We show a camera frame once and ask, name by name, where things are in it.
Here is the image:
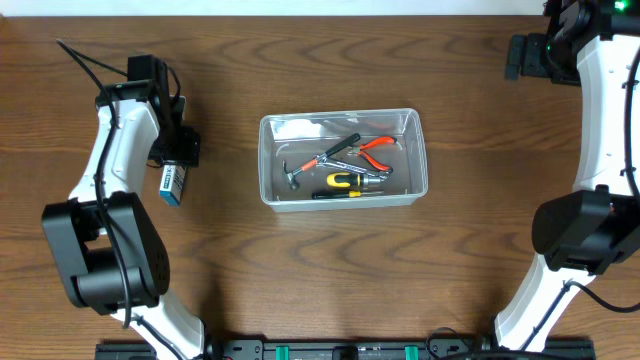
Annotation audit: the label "clear plastic container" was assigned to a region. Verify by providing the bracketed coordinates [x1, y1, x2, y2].
[258, 108, 428, 212]

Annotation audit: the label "small black red hammer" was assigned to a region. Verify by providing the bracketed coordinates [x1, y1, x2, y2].
[283, 133, 361, 191]

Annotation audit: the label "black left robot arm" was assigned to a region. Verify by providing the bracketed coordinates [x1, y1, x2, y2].
[42, 55, 218, 359]

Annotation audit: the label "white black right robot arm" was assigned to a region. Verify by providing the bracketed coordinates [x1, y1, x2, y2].
[489, 0, 639, 358]

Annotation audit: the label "black mounting rail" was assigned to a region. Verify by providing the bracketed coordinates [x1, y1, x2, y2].
[94, 337, 597, 360]

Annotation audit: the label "blue white screwdriver box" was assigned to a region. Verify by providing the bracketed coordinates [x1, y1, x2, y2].
[159, 165, 187, 207]

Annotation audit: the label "red handled pliers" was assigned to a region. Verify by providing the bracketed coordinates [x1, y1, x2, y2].
[347, 136, 397, 173]

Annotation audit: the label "stubby yellow black screwdriver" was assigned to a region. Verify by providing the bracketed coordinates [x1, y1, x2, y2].
[326, 172, 385, 188]

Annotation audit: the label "slim black yellow screwdriver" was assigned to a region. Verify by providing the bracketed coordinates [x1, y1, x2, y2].
[311, 189, 384, 200]

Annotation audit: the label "silver combination wrench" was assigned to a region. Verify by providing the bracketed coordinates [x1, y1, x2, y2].
[314, 156, 393, 180]

